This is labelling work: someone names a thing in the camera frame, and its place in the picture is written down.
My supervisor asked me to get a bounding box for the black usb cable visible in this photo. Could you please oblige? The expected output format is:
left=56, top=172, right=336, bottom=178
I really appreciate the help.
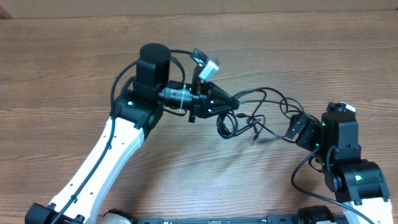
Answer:
left=216, top=86, right=321, bottom=144

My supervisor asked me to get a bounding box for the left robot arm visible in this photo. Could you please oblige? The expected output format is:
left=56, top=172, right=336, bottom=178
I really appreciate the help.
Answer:
left=24, top=43, right=239, bottom=223

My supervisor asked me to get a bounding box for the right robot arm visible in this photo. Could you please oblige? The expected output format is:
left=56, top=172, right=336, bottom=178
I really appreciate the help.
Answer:
left=286, top=107, right=393, bottom=223

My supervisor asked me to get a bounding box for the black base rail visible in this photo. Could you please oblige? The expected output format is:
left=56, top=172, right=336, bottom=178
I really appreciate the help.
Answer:
left=134, top=215, right=299, bottom=224

